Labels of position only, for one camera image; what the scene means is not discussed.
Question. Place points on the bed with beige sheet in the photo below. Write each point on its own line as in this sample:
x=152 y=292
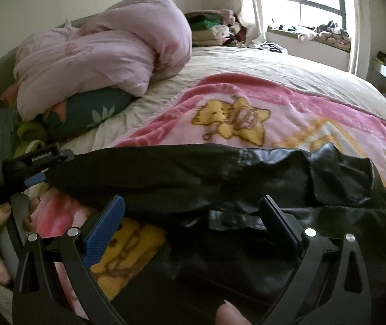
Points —
x=264 y=64

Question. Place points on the green yellow cloth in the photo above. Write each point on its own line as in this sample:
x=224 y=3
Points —
x=29 y=135

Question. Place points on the person's right hand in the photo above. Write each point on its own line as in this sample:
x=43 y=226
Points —
x=232 y=315

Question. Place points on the dark cloth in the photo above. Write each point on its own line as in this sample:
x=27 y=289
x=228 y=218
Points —
x=274 y=48

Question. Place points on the black leather jacket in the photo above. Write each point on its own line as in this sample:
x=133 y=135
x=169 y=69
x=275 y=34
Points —
x=179 y=176

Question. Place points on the pile of folded clothes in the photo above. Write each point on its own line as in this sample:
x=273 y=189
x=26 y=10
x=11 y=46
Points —
x=210 y=27

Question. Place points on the white curtain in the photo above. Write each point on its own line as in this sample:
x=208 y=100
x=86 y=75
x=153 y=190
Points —
x=252 y=3

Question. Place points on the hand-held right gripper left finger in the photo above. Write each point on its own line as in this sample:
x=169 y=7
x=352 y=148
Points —
x=103 y=233

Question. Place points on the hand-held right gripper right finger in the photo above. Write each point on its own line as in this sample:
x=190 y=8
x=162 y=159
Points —
x=282 y=223

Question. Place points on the pink printed blanket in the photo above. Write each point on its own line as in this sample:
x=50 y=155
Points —
x=281 y=115

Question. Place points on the clothes heap on windowsill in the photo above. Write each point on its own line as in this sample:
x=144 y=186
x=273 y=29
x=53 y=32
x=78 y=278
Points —
x=328 y=32

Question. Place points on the dark green floral pillow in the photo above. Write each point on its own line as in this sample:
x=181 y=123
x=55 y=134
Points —
x=84 y=108

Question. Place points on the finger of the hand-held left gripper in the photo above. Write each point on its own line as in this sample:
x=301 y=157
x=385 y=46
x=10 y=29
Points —
x=34 y=180

